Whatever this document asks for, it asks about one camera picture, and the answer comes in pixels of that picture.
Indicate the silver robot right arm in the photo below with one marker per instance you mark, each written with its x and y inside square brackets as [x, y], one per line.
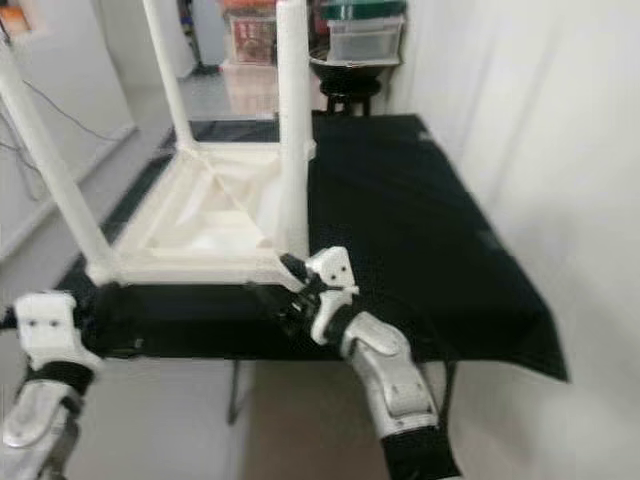
[400, 380]

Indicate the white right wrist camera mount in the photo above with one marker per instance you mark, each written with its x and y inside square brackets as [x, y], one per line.
[332, 268]

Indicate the black round stool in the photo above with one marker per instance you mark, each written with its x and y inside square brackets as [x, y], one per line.
[350, 95]

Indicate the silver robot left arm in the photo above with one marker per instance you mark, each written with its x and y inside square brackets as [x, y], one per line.
[40, 425]

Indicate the black tablecloth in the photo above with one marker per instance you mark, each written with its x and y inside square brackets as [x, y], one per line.
[420, 220]

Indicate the beige cloth covered stand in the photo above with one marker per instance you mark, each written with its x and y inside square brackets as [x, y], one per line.
[250, 88]

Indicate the orange container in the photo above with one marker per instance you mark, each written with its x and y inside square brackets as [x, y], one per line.
[12, 20]

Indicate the white plastic table leg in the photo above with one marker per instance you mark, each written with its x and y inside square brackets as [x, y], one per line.
[55, 170]
[170, 85]
[294, 125]

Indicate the white plastic children table top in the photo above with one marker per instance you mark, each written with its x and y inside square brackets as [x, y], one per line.
[210, 225]

